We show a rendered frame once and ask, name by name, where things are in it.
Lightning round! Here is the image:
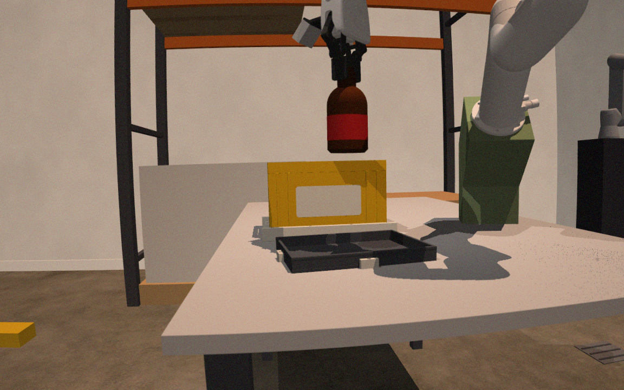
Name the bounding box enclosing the yellow divided crate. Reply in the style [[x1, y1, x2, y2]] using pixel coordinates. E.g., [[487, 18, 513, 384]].
[[268, 160, 387, 228]]

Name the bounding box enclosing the brown glass bottle with red label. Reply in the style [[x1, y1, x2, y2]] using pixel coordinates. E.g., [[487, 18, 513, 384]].
[[327, 66, 368, 153]]

